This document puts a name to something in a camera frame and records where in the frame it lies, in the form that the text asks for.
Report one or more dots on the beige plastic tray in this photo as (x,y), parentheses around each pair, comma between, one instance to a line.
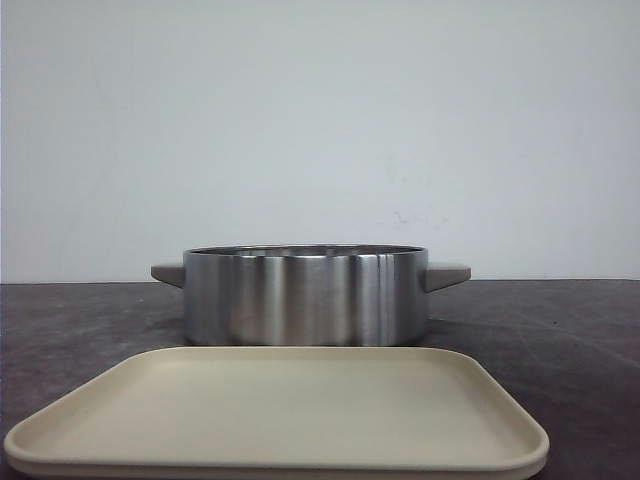
(284,413)

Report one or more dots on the stainless steel pot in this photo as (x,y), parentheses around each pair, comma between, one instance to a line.
(308,295)

